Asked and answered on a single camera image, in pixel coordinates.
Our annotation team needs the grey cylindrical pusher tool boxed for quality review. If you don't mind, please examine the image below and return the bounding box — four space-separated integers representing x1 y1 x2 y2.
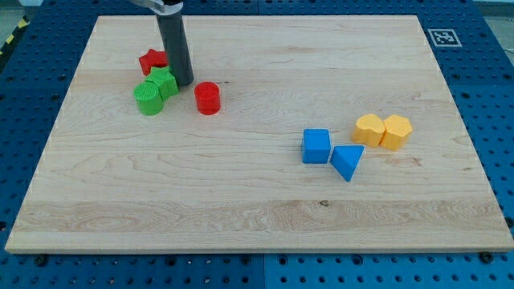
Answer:
157 11 194 86

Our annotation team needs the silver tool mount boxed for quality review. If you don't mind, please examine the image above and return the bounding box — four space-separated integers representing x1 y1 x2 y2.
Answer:
129 0 183 16

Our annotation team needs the red cylinder block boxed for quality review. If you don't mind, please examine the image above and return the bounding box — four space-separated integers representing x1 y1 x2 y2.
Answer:
194 82 221 115

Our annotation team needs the red star block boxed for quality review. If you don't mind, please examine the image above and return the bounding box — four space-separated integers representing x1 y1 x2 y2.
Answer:
138 49 169 75

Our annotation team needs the green star block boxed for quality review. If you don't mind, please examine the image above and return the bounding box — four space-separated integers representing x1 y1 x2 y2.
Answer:
145 67 179 102

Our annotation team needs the green cylinder block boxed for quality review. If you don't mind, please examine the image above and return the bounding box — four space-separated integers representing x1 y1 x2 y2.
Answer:
133 82 164 116

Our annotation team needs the wooden board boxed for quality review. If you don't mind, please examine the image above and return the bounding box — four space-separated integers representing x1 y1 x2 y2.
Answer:
6 15 513 254

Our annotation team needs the blue cube block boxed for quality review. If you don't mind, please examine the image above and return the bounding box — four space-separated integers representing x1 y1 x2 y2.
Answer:
301 128 332 164

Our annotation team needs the blue triangle block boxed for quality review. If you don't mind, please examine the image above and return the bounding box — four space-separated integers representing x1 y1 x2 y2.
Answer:
330 145 365 181

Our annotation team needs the yellow heart block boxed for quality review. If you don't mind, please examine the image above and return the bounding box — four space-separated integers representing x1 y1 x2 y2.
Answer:
352 114 386 147

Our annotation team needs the yellow hexagon block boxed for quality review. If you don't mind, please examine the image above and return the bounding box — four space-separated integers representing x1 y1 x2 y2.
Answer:
380 114 413 151

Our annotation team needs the white fiducial marker tag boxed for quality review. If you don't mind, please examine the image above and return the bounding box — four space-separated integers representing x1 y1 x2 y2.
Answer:
428 28 462 47

